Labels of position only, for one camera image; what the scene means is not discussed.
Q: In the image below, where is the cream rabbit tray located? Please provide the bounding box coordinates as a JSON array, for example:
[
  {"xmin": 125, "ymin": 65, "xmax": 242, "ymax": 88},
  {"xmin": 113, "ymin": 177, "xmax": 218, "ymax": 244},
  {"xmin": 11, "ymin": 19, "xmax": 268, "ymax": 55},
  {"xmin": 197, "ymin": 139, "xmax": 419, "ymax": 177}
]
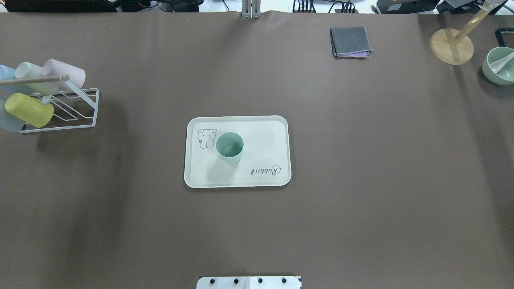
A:
[{"xmin": 184, "ymin": 115, "xmax": 292, "ymax": 189}]

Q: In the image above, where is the green cup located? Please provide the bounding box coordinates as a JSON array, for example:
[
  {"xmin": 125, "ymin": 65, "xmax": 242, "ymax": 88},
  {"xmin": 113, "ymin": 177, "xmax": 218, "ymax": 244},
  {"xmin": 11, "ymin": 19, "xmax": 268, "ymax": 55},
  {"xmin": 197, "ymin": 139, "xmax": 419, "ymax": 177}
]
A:
[{"xmin": 216, "ymin": 132, "xmax": 244, "ymax": 163}]

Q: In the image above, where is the wooden cup tree stand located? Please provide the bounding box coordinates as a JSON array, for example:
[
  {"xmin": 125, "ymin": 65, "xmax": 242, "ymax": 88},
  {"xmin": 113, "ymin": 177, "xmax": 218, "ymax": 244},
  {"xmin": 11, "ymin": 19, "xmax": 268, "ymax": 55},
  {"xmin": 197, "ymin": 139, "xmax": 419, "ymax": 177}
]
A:
[{"xmin": 429, "ymin": 0, "xmax": 505, "ymax": 65}]

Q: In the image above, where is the pink cup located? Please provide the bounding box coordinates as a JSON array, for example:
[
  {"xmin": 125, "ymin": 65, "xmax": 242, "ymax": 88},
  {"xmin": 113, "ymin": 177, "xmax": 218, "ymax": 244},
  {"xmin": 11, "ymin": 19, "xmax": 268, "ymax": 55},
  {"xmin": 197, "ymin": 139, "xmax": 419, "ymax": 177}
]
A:
[{"xmin": 41, "ymin": 59, "xmax": 86, "ymax": 88}]

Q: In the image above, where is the yellow cup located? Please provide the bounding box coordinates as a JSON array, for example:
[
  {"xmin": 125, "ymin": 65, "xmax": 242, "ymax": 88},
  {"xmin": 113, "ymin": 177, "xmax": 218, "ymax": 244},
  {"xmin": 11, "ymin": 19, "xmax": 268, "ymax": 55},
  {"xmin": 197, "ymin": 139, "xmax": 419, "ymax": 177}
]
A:
[{"xmin": 5, "ymin": 93, "xmax": 54, "ymax": 128}]

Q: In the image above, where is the cream white cup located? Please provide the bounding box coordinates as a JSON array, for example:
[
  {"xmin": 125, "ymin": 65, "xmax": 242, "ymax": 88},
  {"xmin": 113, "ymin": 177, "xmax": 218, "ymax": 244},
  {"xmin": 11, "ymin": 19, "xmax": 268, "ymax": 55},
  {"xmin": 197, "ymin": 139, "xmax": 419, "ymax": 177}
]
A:
[{"xmin": 15, "ymin": 62, "xmax": 55, "ymax": 96}]

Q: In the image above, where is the light blue cup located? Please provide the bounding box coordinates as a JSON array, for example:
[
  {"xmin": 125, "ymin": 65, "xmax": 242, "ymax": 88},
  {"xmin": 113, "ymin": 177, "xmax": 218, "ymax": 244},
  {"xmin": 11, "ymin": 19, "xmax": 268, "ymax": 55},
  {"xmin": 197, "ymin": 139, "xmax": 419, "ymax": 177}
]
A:
[{"xmin": 0, "ymin": 65, "xmax": 33, "ymax": 97}]

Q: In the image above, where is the grey folded cloth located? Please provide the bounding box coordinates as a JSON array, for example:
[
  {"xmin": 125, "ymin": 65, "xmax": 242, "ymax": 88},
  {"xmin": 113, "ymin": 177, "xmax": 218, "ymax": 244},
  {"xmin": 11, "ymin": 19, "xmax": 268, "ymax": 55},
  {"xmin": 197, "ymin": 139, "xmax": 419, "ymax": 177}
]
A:
[{"xmin": 329, "ymin": 26, "xmax": 372, "ymax": 58}]

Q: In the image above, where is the white ceramic spoon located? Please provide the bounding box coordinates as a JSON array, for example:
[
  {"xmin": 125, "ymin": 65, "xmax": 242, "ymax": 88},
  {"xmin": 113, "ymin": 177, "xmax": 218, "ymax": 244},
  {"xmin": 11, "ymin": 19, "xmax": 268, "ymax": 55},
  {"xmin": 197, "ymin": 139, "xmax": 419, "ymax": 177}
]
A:
[{"xmin": 491, "ymin": 52, "xmax": 514, "ymax": 74}]

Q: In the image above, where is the green bowl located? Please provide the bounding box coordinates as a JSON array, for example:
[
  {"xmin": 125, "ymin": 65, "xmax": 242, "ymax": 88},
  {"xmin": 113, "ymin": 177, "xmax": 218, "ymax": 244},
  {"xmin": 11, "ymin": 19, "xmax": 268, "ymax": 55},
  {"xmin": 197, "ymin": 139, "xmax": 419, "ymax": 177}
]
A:
[{"xmin": 481, "ymin": 47, "xmax": 514, "ymax": 85}]

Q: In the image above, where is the aluminium frame post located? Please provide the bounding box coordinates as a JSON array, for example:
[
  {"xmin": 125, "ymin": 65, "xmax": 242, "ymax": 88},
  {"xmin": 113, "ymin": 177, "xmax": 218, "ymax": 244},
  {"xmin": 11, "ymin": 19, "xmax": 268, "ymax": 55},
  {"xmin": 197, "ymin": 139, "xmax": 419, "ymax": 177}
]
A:
[{"xmin": 242, "ymin": 0, "xmax": 262, "ymax": 19}]

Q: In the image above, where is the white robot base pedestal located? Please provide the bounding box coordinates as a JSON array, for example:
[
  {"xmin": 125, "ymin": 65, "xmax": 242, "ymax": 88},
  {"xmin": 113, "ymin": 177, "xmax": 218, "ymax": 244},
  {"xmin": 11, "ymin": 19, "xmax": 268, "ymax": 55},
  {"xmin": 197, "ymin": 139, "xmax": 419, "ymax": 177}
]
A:
[{"xmin": 196, "ymin": 276, "xmax": 302, "ymax": 289}]

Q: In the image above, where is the white wire cup rack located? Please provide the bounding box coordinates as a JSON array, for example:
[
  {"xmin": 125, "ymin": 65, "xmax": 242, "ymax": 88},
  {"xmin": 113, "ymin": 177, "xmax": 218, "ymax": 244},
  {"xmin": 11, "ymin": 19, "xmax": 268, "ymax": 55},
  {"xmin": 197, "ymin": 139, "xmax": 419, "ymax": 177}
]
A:
[{"xmin": 1, "ymin": 75, "xmax": 100, "ymax": 134}]

